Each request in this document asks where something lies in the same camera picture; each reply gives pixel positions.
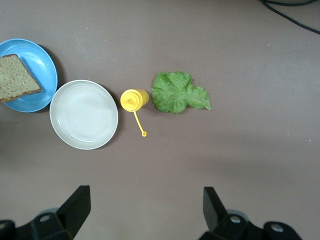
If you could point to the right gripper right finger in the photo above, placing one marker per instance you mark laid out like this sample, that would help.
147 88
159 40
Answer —
215 215

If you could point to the brown bread slice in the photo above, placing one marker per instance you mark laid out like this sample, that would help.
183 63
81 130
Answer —
15 77

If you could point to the yellow mustard squeeze bottle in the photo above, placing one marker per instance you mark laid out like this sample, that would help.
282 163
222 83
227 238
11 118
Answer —
132 100

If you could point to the beige round plate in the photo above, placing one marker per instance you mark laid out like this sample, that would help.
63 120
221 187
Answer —
83 115

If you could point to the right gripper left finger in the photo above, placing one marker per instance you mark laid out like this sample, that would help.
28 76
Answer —
75 215

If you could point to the green lettuce leaf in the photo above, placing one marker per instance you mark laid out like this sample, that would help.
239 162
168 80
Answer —
175 92

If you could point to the blue round plate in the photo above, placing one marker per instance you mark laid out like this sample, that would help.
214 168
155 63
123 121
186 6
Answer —
37 62

